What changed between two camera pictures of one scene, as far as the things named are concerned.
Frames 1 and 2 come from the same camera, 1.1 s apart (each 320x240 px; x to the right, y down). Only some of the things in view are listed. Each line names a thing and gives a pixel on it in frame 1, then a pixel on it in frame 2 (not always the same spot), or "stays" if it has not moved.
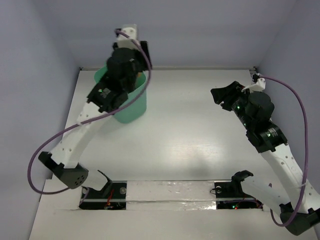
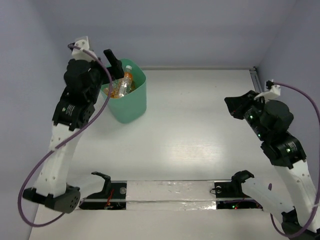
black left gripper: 144,53 -> 110,70
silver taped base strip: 171,195 stays
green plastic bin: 137,111 stays
